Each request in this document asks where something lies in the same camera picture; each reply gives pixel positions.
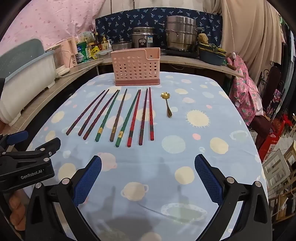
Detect red crate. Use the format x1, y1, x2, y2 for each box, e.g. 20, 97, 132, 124
258, 115, 287, 161

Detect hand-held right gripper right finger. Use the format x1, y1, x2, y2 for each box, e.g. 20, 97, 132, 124
194, 154, 273, 241

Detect black induction cooker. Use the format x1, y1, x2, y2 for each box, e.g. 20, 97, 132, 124
161, 47, 200, 58

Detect steel rice cooker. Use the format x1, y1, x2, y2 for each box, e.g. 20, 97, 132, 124
132, 27, 156, 50

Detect person's left hand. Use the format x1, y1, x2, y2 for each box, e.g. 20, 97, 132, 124
8, 191, 26, 231

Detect pink kettle jug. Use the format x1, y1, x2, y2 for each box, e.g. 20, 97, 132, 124
67, 37, 78, 67

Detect green tin can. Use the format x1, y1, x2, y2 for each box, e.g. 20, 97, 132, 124
76, 42, 90, 64

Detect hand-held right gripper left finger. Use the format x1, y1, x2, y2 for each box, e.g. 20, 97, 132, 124
25, 155, 102, 241

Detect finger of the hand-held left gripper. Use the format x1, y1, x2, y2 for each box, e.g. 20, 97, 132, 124
0, 130, 28, 151
0, 137, 62, 162

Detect pink dotted sheet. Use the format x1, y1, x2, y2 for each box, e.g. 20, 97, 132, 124
5, 0, 110, 53

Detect gold spoon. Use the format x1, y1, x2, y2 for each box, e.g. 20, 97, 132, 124
161, 92, 173, 118

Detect pink floral cloth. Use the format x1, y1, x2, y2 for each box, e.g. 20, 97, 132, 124
228, 56, 264, 127

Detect blue floral cloth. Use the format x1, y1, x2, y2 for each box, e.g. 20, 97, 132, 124
95, 7, 224, 50

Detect small steel pot with lid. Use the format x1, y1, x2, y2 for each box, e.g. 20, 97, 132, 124
112, 39, 133, 52

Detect pink plastic utensil holder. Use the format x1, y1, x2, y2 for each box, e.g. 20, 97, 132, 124
110, 47, 161, 87

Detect blue basin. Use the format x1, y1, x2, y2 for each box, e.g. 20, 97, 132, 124
198, 47, 228, 66

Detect white bin with grey lid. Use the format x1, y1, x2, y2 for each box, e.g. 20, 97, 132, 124
0, 38, 57, 127

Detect clear food container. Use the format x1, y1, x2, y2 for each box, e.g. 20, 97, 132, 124
96, 49, 113, 59

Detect white green carton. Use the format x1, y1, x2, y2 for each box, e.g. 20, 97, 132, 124
78, 31, 95, 43

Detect brown chopstick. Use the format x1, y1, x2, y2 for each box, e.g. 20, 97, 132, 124
110, 88, 128, 143

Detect white kitchen appliance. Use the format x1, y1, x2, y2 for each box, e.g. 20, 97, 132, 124
51, 45, 73, 77

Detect large steel steamer pot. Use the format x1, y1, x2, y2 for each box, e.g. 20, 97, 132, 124
164, 15, 204, 52

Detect brown wooden handle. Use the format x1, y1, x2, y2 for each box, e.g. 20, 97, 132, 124
226, 57, 238, 71

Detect dark maroon chopstick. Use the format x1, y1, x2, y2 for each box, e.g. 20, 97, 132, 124
78, 89, 110, 136
138, 88, 148, 146
66, 90, 106, 136
83, 89, 119, 140

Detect beige curtain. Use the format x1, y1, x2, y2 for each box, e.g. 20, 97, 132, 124
221, 0, 284, 82

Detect red chopstick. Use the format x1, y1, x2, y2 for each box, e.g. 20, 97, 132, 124
127, 89, 142, 148
148, 87, 154, 141

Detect yellow packet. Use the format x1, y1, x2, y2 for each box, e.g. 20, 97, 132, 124
89, 45, 100, 60

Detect blue printed tablecloth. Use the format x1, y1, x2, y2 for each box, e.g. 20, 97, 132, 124
24, 71, 269, 241

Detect green chopstick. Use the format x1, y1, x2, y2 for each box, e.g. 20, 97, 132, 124
115, 89, 140, 147
95, 90, 121, 142

